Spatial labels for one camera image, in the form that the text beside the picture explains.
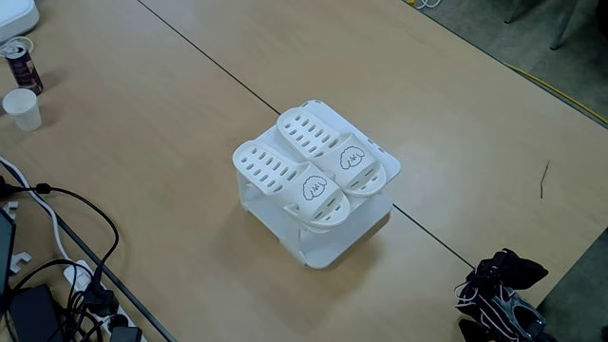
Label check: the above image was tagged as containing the white slipper with dog print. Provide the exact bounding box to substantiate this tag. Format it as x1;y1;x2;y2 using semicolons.
232;140;352;234
276;106;387;199

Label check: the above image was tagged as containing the white plastic shoe rack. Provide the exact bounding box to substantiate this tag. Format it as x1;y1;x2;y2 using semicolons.
235;99;402;271

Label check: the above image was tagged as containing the grey chair base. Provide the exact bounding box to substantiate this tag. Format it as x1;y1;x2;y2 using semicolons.
503;0;608;51

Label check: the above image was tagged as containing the black power plug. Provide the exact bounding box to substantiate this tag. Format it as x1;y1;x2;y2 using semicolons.
84;280;120;318
109;325;143;342

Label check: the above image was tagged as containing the white power strip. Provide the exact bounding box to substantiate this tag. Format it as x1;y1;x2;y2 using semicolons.
62;258;148;342

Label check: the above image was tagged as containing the black power brick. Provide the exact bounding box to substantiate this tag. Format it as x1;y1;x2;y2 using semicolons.
8;283;63;342

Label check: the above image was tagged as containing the black laptop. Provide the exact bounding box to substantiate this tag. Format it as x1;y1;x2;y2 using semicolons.
0;208;16;298

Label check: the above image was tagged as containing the white paper cup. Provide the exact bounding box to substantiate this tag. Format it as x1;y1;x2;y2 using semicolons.
1;87;44;133

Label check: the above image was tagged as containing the purple drink can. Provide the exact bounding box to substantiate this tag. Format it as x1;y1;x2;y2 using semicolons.
3;42;45;96

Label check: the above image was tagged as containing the white flat device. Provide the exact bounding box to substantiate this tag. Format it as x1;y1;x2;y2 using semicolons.
0;0;41;45

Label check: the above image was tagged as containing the white power cable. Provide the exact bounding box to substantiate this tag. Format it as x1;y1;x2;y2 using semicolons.
0;155;73;263

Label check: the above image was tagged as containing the black cable with connector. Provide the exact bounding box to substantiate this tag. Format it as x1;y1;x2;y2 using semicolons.
0;182;120;286

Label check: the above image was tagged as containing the coiled white cable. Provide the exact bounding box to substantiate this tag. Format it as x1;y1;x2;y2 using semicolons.
0;35;35;59

